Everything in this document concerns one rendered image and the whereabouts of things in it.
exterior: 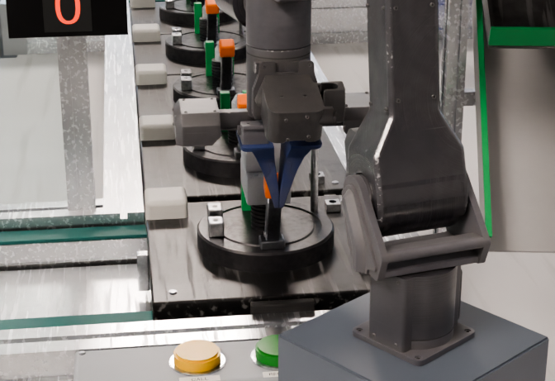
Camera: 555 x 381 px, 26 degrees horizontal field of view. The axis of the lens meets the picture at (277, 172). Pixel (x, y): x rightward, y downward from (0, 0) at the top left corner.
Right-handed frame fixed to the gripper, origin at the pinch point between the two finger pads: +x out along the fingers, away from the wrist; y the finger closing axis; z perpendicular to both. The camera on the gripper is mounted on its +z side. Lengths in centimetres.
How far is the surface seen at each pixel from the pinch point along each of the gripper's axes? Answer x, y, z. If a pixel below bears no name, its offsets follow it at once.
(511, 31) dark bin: -11.9, 21.8, -2.1
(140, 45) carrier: 11, -11, -89
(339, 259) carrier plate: 11.6, 6.8, -5.0
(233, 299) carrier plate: 11.7, -4.5, 2.0
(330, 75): 22, 23, -105
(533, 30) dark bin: -12.1, 23.8, -1.6
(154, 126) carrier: 9.6, -10.3, -43.0
